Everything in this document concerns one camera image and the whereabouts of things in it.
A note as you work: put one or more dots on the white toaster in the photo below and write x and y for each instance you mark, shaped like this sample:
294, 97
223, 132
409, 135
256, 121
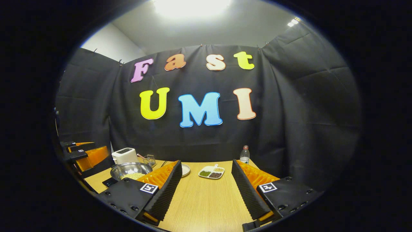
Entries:
125, 156

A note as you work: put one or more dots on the heap of red beans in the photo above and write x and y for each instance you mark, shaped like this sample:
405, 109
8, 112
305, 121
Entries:
215, 175

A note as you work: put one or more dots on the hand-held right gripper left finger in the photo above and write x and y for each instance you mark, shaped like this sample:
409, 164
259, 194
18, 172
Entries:
165, 193

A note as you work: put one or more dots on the white round plate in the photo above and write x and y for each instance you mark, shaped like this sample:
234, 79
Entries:
186, 170

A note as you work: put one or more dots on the white divided dish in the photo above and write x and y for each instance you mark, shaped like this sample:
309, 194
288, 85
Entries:
207, 168

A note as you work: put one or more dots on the black induction cooktop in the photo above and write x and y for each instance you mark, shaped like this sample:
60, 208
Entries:
109, 182

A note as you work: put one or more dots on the heap of green beans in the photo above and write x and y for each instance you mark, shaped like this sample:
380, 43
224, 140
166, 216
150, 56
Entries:
205, 173

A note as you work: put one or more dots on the pink stick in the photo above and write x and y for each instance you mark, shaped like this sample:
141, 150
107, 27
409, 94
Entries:
140, 156

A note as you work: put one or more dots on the long ceiling light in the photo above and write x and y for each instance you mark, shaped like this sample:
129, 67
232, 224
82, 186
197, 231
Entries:
191, 7

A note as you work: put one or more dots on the clear plastic water bottle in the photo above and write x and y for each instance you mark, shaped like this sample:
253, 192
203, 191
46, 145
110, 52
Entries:
245, 158

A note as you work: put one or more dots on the pile of soybeans in pot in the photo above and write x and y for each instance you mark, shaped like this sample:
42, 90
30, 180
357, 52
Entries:
133, 176

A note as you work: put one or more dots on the small ceiling light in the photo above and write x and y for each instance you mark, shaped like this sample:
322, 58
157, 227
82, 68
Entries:
293, 22

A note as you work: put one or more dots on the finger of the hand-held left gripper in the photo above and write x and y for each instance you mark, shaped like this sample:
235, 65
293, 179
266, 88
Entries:
75, 146
95, 158

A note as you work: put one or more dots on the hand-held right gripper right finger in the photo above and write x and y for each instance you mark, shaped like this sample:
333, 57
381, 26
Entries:
248, 193

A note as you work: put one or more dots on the black backdrop cloth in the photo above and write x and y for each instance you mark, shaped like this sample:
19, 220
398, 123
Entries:
206, 138

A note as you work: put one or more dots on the stainless steel pot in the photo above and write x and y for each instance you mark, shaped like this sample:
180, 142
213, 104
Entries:
128, 168

